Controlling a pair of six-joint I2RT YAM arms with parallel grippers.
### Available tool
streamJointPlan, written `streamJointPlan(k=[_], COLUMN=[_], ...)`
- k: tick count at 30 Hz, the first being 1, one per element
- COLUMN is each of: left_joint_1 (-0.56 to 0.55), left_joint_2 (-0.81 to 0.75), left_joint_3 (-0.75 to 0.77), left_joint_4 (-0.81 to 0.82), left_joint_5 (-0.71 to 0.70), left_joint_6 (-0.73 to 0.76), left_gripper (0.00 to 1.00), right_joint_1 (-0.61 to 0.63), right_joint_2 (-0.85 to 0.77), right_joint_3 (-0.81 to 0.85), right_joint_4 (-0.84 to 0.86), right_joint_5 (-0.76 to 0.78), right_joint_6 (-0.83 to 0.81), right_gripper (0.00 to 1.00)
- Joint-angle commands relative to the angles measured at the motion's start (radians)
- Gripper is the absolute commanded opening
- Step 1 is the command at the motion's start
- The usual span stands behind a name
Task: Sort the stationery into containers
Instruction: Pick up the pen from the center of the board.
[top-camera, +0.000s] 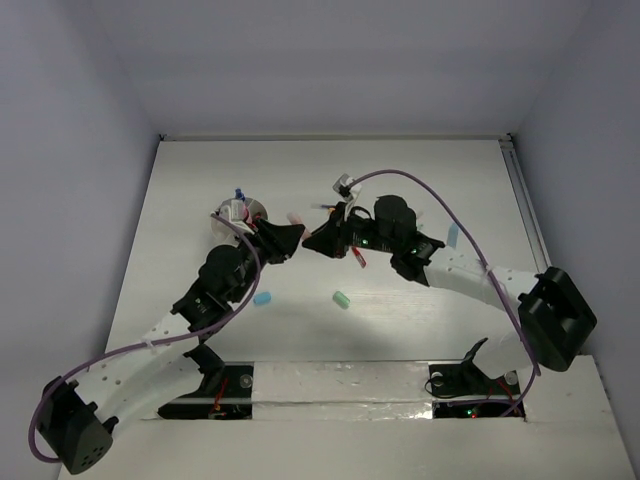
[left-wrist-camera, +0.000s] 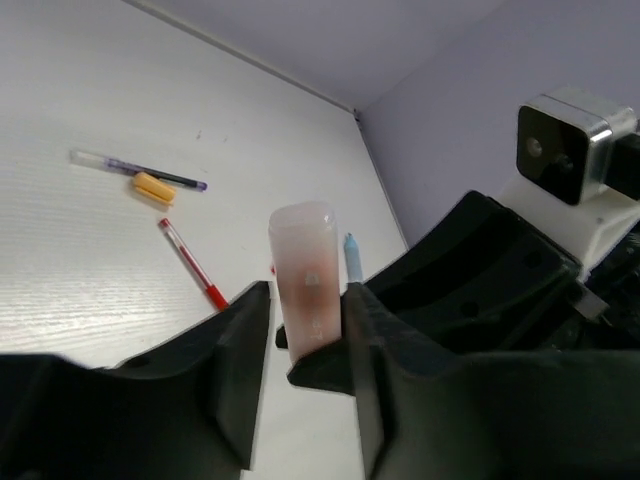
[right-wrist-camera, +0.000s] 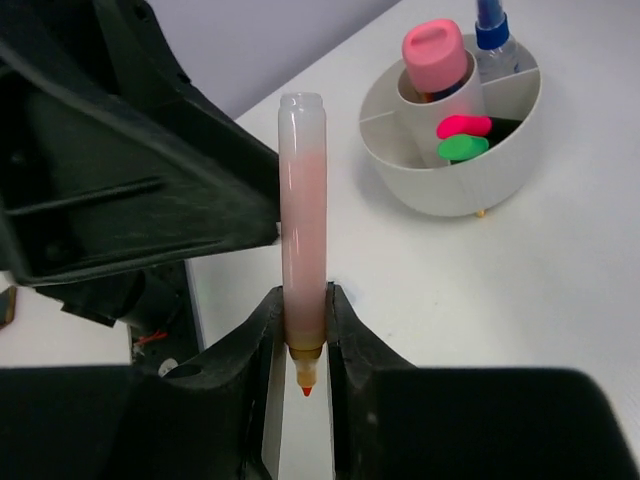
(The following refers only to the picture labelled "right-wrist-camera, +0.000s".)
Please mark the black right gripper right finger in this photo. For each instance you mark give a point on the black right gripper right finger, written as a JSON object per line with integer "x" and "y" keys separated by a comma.
{"x": 391, "y": 419}

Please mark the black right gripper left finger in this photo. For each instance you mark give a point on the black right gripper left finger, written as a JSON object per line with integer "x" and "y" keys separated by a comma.
{"x": 215, "y": 416}

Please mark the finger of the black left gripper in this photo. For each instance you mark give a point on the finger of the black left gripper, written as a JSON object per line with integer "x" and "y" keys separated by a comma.
{"x": 113, "y": 163}

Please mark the pink pencil-shaped highlighter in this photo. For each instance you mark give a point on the pink pencil-shaped highlighter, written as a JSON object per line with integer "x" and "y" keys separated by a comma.
{"x": 302, "y": 149}

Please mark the black green highlighter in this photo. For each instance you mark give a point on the black green highlighter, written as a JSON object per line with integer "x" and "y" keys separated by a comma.
{"x": 462, "y": 147}

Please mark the black pink highlighter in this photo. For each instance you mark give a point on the black pink highlighter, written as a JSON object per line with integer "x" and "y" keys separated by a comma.
{"x": 464, "y": 124}

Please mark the pink crayon bottle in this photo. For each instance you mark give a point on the pink crayon bottle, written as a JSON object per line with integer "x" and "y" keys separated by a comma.
{"x": 435, "y": 59}

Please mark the blue capped glue bottle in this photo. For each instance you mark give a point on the blue capped glue bottle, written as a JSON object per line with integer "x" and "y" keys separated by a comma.
{"x": 497, "y": 53}

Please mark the white round pen holder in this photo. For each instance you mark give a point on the white round pen holder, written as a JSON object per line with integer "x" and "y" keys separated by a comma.
{"x": 399, "y": 133}

